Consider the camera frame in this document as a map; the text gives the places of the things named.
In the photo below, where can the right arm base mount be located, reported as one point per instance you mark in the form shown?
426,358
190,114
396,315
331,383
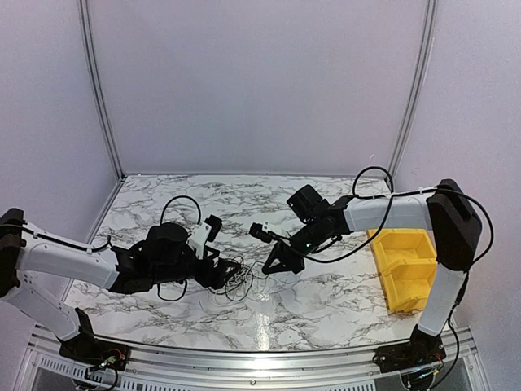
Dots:
419,350

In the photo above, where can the left aluminium frame post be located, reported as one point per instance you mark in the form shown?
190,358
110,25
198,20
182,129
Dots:
96,84

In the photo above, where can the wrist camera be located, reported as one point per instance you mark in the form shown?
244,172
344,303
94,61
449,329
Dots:
205,232
267,232

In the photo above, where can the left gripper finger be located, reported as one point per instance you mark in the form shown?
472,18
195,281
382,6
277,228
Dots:
227,266
219,281

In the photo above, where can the front aluminium rail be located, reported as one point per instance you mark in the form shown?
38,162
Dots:
156,367

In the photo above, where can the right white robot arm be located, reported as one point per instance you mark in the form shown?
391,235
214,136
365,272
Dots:
443,209

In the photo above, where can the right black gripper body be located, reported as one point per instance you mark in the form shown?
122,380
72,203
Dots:
314,235

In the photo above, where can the yellow three-compartment bin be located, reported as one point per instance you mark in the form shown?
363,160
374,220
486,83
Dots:
406,263

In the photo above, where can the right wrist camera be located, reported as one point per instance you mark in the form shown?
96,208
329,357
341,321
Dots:
267,232

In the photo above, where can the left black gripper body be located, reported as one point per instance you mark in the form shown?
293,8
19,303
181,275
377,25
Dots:
174,274

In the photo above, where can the aluminium frame post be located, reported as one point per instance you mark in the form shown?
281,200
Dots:
96,84
419,76

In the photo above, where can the right aluminium frame post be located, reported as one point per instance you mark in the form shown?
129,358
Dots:
419,76

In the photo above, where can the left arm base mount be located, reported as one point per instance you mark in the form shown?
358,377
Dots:
87,348

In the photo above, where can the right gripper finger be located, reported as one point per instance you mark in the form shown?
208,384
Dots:
283,254
275,266

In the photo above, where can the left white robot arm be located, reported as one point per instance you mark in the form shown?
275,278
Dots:
25,248

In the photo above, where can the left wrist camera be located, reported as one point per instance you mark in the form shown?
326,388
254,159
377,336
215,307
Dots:
205,232

